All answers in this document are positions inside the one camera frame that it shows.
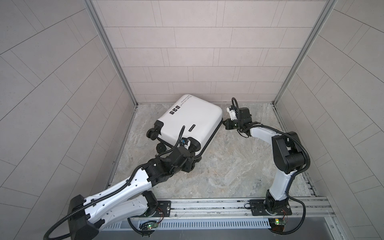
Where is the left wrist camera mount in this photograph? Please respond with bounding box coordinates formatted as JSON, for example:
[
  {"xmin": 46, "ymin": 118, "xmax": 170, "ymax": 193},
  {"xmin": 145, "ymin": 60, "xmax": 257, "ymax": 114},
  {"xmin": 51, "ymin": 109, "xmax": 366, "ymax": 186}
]
[{"xmin": 179, "ymin": 138, "xmax": 191, "ymax": 150}]

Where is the metal corner post right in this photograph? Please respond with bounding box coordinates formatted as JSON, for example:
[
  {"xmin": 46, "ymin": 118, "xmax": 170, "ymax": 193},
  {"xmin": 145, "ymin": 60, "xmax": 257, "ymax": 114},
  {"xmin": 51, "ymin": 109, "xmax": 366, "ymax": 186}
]
[{"xmin": 272, "ymin": 0, "xmax": 338, "ymax": 106}]

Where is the black corrugated cable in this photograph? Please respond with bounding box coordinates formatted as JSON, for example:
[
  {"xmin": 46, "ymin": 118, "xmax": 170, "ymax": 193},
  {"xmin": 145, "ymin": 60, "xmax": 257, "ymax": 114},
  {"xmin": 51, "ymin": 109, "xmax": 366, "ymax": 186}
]
[
  {"xmin": 230, "ymin": 97, "xmax": 311, "ymax": 235},
  {"xmin": 42, "ymin": 125, "xmax": 187, "ymax": 240}
]

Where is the right circuit board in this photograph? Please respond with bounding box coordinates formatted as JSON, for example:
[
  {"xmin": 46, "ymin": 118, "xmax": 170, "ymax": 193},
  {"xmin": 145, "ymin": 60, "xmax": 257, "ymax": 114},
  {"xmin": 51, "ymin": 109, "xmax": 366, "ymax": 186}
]
[{"xmin": 269, "ymin": 219, "xmax": 286, "ymax": 233}]

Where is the left black corrugated cable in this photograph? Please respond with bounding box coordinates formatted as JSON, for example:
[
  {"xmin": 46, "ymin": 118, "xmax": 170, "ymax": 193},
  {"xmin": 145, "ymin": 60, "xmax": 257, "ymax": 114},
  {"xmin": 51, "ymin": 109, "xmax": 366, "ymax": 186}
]
[{"xmin": 42, "ymin": 125, "xmax": 187, "ymax": 240}]

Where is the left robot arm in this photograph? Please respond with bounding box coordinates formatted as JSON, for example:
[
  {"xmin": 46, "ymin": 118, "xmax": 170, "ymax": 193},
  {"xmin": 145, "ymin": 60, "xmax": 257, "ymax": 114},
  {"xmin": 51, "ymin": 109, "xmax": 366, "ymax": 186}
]
[{"xmin": 66, "ymin": 146, "xmax": 201, "ymax": 240}]

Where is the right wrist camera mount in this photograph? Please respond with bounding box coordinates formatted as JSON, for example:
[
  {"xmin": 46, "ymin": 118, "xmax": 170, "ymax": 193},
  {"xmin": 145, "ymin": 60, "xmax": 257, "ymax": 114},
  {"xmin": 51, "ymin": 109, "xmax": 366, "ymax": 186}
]
[{"xmin": 227, "ymin": 106, "xmax": 252, "ymax": 123}]

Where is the metal corner post left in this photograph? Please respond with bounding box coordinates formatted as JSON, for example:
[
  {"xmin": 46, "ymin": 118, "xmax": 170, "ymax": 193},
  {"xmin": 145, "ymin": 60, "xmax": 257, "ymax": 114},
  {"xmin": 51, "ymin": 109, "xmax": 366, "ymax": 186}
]
[{"xmin": 84, "ymin": 0, "xmax": 138, "ymax": 107}]

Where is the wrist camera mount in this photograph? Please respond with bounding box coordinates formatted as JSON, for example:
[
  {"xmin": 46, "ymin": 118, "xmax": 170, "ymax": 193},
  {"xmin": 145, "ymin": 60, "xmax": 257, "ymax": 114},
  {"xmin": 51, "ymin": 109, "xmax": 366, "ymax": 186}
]
[
  {"xmin": 227, "ymin": 106, "xmax": 252, "ymax": 123},
  {"xmin": 179, "ymin": 138, "xmax": 191, "ymax": 150}
]

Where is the left circuit board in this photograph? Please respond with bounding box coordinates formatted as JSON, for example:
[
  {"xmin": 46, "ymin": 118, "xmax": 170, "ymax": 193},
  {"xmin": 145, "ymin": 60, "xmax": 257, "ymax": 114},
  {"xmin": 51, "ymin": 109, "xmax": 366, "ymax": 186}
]
[{"xmin": 140, "ymin": 221, "xmax": 159, "ymax": 231}]

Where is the aluminium mounting rail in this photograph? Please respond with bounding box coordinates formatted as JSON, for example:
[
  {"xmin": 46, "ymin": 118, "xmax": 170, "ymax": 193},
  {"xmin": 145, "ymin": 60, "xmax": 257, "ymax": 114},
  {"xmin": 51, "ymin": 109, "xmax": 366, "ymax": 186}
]
[{"xmin": 83, "ymin": 196, "xmax": 334, "ymax": 221}]

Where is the circuit board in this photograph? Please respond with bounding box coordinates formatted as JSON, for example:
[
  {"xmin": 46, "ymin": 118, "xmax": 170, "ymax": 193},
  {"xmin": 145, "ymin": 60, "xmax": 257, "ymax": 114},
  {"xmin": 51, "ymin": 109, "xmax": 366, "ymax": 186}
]
[
  {"xmin": 140, "ymin": 221, "xmax": 159, "ymax": 231},
  {"xmin": 269, "ymin": 219, "xmax": 286, "ymax": 233}
]

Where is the metal corner post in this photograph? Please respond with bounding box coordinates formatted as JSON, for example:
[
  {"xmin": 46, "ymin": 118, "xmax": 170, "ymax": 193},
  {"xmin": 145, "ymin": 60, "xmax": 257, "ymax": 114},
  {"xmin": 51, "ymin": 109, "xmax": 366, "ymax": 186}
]
[
  {"xmin": 272, "ymin": 0, "xmax": 338, "ymax": 106},
  {"xmin": 84, "ymin": 0, "xmax": 138, "ymax": 107}
]

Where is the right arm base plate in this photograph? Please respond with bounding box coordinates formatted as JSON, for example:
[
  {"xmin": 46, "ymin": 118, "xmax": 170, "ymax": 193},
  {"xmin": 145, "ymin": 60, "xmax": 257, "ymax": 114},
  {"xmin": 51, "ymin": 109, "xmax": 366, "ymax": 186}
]
[{"xmin": 249, "ymin": 198, "xmax": 292, "ymax": 216}]

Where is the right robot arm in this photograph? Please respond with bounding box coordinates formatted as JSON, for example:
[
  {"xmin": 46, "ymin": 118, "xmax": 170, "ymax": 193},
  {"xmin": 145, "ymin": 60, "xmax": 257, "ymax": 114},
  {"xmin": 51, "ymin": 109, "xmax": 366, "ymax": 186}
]
[{"xmin": 223, "ymin": 119, "xmax": 310, "ymax": 215}]

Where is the right black corrugated cable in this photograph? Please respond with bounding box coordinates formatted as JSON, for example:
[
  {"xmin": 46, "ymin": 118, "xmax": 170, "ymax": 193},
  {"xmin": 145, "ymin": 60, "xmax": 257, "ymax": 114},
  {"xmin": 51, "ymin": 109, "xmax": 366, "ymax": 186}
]
[{"xmin": 230, "ymin": 97, "xmax": 311, "ymax": 235}]

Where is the white black suitcase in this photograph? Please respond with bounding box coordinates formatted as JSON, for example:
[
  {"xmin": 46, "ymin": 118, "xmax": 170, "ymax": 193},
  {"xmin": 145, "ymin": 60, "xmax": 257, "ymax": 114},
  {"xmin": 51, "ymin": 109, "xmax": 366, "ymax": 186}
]
[{"xmin": 146, "ymin": 95, "xmax": 223, "ymax": 162}]

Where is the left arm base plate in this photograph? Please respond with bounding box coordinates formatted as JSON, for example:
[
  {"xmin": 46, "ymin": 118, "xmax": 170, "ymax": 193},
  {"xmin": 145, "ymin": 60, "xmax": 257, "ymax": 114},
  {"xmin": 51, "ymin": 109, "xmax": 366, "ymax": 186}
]
[{"xmin": 134, "ymin": 201, "xmax": 172, "ymax": 218}]

